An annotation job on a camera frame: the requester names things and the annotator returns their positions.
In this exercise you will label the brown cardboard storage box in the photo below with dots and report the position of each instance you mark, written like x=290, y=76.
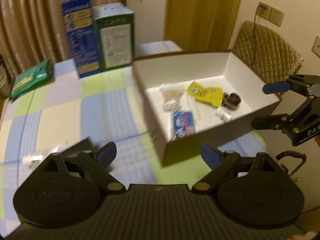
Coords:
x=221, y=70

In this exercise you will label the green milk carton box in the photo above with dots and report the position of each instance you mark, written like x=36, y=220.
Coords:
x=115, y=29

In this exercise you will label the blue dental floss box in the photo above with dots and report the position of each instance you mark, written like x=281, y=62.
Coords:
x=182, y=124

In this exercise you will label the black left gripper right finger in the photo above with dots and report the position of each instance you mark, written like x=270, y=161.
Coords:
x=222, y=164

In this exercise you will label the green tissue pack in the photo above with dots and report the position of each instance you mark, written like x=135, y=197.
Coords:
x=31, y=79

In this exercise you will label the blue milk carton box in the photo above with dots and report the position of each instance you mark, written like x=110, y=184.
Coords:
x=80, y=33

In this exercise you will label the small white bottle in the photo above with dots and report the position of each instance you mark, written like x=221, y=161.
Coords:
x=223, y=114

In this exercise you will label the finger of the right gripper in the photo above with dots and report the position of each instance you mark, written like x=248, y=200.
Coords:
x=274, y=122
x=275, y=88

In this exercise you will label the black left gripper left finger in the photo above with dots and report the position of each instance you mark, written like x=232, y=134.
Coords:
x=95, y=165

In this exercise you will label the quilted tan chair cover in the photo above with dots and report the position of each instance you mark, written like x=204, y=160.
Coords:
x=266, y=52

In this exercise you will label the wall power outlet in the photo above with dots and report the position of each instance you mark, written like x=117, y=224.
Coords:
x=269, y=13

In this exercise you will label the cotton swab bag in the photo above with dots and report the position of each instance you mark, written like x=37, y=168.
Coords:
x=172, y=94

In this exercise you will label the beige curtain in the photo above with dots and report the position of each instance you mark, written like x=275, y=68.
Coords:
x=32, y=31

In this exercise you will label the wooden door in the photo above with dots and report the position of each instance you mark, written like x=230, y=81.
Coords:
x=200, y=24

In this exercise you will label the black Flyco shaver box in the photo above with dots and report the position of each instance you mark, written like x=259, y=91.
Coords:
x=72, y=152

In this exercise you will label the yellow snack pouch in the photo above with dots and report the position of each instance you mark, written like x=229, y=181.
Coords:
x=208, y=95

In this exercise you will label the white toothpaste tube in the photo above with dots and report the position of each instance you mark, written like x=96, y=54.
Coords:
x=37, y=157

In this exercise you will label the dark purple scrunchie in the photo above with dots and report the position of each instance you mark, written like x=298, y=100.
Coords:
x=231, y=101

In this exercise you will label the checkered tablecloth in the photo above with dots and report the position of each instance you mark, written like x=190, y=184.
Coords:
x=104, y=107

